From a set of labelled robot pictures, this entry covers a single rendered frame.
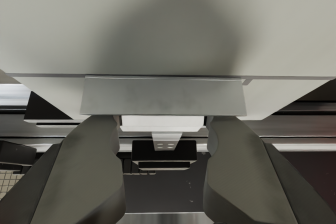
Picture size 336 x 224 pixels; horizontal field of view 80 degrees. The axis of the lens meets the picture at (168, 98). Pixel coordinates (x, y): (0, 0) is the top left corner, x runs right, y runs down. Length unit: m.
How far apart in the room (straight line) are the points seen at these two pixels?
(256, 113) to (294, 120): 0.35
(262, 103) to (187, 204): 0.58
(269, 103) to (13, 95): 0.25
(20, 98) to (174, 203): 0.55
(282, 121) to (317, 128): 0.08
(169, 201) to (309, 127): 0.44
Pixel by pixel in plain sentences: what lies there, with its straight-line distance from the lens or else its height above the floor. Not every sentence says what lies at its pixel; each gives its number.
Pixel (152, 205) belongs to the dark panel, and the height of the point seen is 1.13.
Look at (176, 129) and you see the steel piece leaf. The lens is 0.22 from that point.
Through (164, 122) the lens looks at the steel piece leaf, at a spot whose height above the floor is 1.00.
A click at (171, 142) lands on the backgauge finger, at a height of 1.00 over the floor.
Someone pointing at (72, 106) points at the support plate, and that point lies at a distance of 0.17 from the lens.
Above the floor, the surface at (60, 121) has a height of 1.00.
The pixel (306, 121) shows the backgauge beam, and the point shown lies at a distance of 0.55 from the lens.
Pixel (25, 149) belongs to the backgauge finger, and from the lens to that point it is 0.53.
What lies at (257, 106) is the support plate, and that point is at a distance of 0.17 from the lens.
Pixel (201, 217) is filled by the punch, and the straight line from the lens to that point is 0.21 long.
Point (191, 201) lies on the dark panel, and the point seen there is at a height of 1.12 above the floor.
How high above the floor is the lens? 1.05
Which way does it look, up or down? 22 degrees down
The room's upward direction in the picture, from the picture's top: 180 degrees clockwise
